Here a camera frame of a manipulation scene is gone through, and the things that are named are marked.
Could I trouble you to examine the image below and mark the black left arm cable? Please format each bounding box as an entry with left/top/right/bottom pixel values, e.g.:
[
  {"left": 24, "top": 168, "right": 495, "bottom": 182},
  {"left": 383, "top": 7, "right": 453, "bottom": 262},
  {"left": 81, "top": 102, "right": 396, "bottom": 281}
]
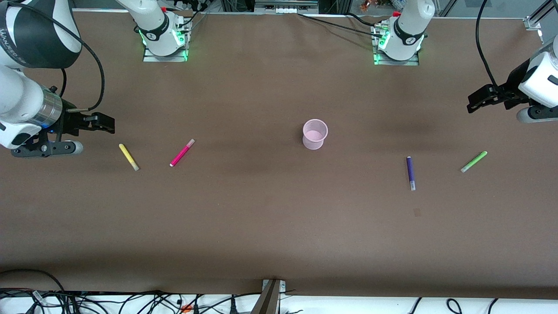
[{"left": 475, "top": 0, "right": 500, "bottom": 88}]

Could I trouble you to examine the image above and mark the pink highlighter pen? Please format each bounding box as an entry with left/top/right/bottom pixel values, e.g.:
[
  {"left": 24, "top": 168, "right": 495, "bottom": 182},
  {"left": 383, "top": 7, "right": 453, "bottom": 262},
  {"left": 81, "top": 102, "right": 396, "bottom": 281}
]
[{"left": 170, "top": 139, "right": 195, "bottom": 167}]

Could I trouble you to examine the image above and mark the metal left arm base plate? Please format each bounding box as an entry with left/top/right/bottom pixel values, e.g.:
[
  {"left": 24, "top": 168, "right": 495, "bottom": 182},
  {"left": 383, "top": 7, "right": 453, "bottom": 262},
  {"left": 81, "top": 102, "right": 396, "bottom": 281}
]
[{"left": 371, "top": 22, "right": 420, "bottom": 66}]

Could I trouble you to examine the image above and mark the black looped cable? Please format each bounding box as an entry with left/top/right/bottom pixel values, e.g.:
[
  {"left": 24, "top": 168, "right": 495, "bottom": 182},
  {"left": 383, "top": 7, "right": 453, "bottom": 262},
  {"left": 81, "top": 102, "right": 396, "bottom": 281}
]
[{"left": 0, "top": 269, "right": 66, "bottom": 293}]

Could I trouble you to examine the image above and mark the pink plastic cup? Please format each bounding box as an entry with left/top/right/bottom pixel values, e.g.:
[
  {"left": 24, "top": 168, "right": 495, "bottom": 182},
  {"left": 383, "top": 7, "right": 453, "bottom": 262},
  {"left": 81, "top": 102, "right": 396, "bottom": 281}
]
[{"left": 302, "top": 119, "right": 328, "bottom": 150}]

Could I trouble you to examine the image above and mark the grey rack equipment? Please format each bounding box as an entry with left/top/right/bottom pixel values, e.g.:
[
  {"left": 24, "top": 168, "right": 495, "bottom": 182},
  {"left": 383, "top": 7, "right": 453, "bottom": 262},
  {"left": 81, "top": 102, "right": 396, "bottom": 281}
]
[{"left": 254, "top": 0, "right": 320, "bottom": 14}]

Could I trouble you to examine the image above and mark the aluminium frame corner bracket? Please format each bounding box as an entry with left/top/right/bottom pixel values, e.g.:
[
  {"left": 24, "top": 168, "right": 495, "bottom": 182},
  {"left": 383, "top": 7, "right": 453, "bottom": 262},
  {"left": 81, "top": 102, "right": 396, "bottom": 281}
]
[{"left": 523, "top": 0, "right": 558, "bottom": 44}]

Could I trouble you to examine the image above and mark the green highlighter pen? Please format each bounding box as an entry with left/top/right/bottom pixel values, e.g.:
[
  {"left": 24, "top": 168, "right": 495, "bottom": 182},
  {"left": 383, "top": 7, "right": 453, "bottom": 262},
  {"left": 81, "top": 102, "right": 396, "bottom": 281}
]
[{"left": 461, "top": 151, "right": 488, "bottom": 173}]

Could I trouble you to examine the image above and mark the metal table edge bracket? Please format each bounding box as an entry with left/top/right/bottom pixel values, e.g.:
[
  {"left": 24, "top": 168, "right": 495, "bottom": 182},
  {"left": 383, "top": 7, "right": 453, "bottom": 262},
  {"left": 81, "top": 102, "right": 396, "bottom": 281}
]
[{"left": 252, "top": 279, "right": 286, "bottom": 314}]

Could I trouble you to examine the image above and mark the yellow highlighter pen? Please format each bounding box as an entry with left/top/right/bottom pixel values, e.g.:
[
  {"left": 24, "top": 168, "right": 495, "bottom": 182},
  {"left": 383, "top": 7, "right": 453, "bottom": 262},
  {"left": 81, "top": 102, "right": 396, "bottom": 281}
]
[{"left": 119, "top": 143, "right": 140, "bottom": 171}]

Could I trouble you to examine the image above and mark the tangled black cable bundle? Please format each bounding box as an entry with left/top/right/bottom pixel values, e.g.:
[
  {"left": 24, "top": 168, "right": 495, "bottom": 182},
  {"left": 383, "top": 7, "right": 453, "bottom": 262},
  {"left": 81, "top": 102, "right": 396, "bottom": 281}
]
[{"left": 0, "top": 288, "right": 262, "bottom": 314}]

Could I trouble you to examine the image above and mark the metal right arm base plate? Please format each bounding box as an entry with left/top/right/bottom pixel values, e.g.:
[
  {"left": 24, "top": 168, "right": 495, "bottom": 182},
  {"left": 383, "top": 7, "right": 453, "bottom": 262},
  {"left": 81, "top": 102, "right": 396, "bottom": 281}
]
[{"left": 143, "top": 20, "right": 192, "bottom": 62}]

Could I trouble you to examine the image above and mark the black cable across table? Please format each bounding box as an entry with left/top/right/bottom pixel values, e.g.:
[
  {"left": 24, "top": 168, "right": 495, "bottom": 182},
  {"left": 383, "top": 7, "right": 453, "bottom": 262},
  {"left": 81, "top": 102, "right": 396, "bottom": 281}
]
[{"left": 298, "top": 12, "right": 385, "bottom": 39}]

